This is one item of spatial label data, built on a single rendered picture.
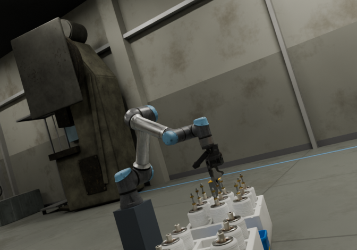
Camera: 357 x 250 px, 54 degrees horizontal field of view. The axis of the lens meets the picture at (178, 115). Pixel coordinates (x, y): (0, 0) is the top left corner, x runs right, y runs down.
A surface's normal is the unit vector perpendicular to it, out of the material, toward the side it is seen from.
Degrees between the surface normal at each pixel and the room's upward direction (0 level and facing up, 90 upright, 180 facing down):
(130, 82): 90
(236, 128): 90
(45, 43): 90
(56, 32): 90
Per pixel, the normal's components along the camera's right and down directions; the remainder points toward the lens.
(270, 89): -0.52, 0.11
